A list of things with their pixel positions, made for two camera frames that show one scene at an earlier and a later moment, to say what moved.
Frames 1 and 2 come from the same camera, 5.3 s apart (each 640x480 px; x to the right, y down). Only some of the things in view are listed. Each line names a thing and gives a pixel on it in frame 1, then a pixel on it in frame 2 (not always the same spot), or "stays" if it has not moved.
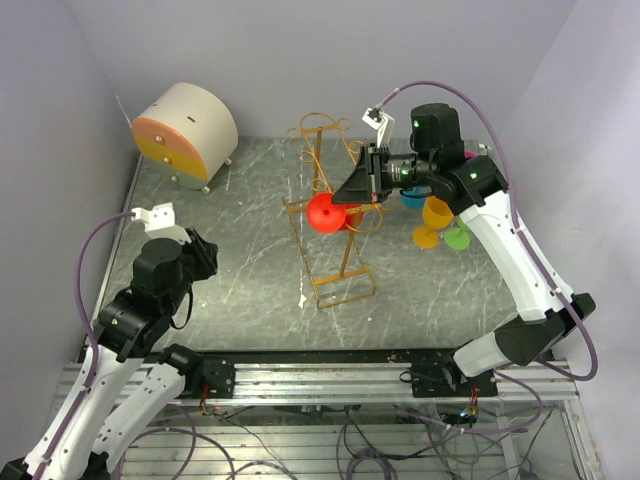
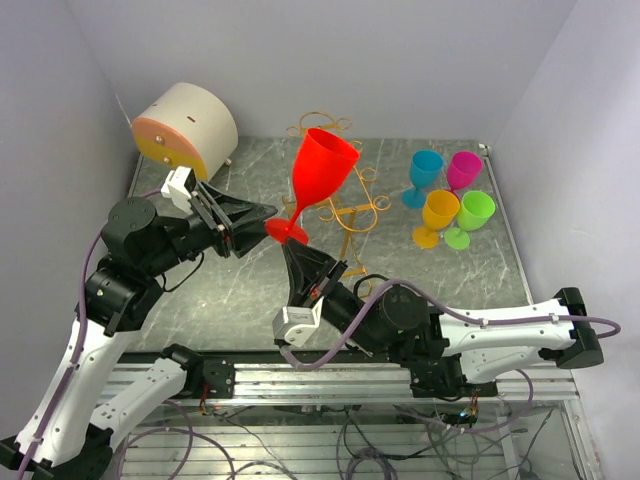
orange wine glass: x=437 y=215 stays
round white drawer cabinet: x=190 y=130 stays
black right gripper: x=360 y=187 → x=310 y=276
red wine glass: x=327 y=217 → x=323 y=166
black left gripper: x=204 y=252 → x=234 y=217
